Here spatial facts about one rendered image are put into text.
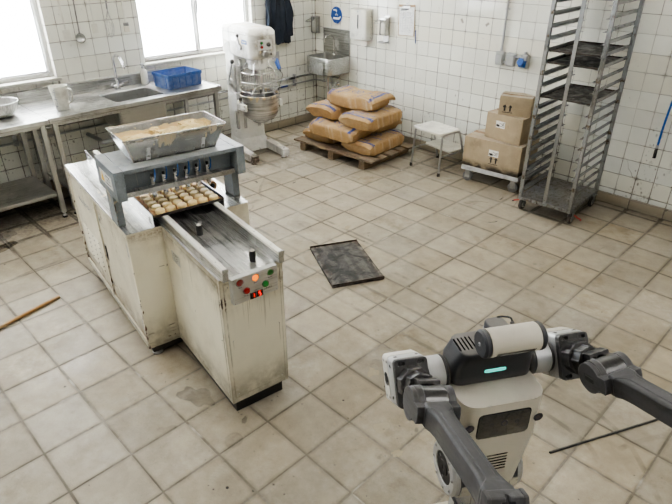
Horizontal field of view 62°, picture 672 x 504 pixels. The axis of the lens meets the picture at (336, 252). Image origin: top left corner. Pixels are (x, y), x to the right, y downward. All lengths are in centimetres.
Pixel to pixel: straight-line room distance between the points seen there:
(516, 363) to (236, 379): 172
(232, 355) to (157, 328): 73
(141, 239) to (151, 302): 40
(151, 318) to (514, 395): 233
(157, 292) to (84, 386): 66
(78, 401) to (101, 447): 39
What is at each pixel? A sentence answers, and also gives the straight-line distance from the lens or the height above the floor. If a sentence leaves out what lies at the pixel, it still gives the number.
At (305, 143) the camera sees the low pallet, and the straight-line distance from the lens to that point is 666.
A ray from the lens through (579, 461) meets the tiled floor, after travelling 309.
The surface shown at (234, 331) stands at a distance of 276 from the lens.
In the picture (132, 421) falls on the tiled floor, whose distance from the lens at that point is 321.
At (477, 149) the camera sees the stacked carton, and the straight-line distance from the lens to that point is 579.
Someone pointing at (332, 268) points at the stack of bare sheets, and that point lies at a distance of 421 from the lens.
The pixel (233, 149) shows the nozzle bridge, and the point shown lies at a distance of 318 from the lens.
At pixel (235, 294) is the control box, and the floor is 76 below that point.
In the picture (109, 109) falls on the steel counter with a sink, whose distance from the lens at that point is 546.
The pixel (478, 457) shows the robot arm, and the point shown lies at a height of 136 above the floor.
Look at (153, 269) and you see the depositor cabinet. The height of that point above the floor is 59.
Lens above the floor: 219
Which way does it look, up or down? 29 degrees down
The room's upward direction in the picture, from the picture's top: straight up
